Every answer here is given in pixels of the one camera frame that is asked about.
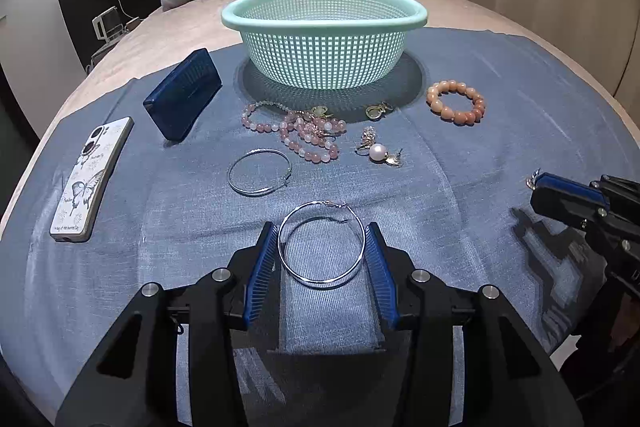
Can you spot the dark blue rectangular case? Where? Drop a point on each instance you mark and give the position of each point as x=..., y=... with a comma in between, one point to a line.
x=177, y=101

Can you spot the white bedside device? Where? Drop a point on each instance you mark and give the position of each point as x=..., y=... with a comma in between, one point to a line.
x=108, y=25

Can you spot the large silver hoop earring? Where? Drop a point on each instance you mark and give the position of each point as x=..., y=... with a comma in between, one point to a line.
x=332, y=281

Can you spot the gold ring earring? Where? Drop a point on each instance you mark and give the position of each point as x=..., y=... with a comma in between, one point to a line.
x=375, y=112

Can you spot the small silver hoop earring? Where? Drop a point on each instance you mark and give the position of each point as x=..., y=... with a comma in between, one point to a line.
x=263, y=191

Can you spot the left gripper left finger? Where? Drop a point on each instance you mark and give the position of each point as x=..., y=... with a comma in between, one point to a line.
x=251, y=268

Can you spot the white butterfly phone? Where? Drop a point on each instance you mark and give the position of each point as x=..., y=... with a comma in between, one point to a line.
x=81, y=198

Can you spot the mint green plastic basket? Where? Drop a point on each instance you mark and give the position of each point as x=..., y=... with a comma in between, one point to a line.
x=324, y=44

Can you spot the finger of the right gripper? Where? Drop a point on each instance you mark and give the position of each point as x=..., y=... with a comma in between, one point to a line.
x=574, y=211
x=571, y=189

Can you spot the small silver charm earring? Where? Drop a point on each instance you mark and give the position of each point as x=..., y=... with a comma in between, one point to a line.
x=532, y=180

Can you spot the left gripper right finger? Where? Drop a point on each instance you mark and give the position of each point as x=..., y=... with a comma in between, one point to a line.
x=389, y=270

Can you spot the blue denim cloth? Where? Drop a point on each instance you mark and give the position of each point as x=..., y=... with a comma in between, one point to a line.
x=475, y=114

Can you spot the pearl drop earring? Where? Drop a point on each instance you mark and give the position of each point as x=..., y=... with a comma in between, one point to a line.
x=376, y=152

